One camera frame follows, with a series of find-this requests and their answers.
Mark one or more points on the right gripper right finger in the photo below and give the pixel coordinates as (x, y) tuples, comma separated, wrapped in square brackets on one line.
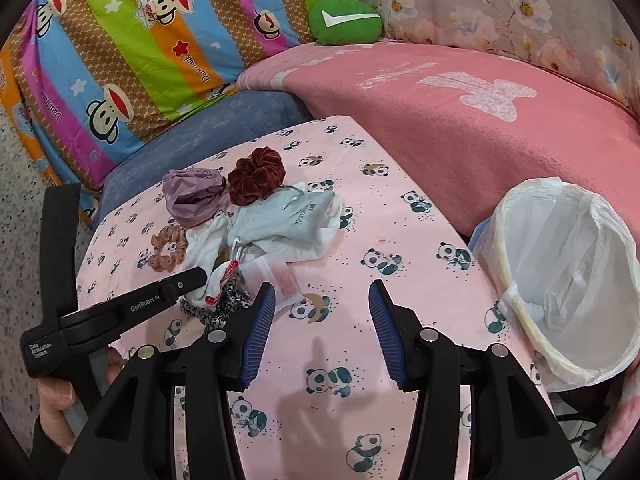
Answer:
[(514, 434)]

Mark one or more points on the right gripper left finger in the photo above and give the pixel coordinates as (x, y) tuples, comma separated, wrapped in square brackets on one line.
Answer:
[(130, 434)]

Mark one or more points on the beige spotted scrunchie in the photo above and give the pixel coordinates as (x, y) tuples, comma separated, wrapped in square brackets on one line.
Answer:
[(169, 247)]

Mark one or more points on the white cloth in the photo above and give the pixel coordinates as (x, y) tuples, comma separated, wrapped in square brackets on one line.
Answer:
[(207, 245)]

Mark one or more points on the purple drawstring pouch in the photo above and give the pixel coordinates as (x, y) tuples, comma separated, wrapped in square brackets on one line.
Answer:
[(193, 195)]

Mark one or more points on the pink translucent packet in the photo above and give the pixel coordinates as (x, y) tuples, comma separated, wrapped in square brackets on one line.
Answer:
[(274, 270)]

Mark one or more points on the dark red velvet scrunchie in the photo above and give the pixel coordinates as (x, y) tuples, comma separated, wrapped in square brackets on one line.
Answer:
[(255, 177)]

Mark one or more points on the light blue drawstring bag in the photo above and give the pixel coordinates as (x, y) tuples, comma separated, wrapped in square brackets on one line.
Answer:
[(291, 223)]

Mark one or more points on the white-lined trash bin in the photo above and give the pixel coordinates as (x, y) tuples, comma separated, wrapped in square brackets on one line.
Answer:
[(566, 270)]

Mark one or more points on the person's left hand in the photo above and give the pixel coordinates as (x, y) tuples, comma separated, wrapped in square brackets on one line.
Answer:
[(55, 397)]

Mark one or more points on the pink panda print cloth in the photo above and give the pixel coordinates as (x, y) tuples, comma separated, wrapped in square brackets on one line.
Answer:
[(323, 405)]

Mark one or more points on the blue velvet cushion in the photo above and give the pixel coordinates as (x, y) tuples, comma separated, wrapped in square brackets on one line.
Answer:
[(246, 116)]

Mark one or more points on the colourful monkey print quilt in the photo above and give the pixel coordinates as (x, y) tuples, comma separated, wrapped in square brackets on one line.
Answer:
[(87, 83)]

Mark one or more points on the pink bed blanket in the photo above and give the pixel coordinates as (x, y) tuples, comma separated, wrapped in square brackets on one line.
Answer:
[(465, 125)]

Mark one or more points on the grey floral sheet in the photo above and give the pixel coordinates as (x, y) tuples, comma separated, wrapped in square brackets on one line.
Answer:
[(588, 41)]

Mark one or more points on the green checkmark cushion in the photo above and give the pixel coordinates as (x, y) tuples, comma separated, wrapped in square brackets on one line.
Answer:
[(343, 22)]

